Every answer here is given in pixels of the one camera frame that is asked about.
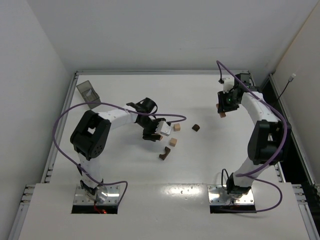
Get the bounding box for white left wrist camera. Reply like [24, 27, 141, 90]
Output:
[155, 121, 172, 137]

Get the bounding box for black hanging wall cable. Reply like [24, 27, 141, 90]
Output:
[271, 73, 297, 111]

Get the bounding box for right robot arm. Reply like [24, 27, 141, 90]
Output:
[217, 73, 292, 196]

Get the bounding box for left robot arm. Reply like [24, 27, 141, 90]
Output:
[70, 98, 170, 197]

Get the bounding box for long wood block plain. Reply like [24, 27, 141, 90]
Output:
[219, 112, 226, 118]

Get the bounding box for clear smoky plastic box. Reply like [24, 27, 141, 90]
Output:
[76, 80, 101, 110]

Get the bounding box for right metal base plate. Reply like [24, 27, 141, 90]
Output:
[207, 184, 255, 206]

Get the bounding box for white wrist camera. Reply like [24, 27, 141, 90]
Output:
[155, 121, 172, 137]
[222, 77, 235, 93]

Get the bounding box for metal base plate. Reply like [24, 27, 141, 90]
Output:
[207, 184, 255, 206]
[73, 185, 120, 206]

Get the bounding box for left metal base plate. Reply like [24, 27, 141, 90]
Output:
[73, 185, 120, 206]

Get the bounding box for aluminium table frame rail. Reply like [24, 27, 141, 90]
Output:
[16, 71, 319, 240]

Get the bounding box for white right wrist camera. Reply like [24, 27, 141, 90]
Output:
[222, 77, 235, 93]

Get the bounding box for dark brown half-round block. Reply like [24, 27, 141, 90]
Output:
[191, 124, 200, 132]

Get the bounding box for long wood block printed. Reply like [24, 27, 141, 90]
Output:
[151, 134, 163, 142]

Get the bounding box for light wood cube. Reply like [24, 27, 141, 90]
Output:
[169, 138, 178, 147]
[173, 123, 181, 132]

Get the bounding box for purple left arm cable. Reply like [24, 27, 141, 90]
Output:
[52, 101, 187, 209]

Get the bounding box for dark brown arch block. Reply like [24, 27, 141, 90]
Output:
[159, 146, 171, 161]

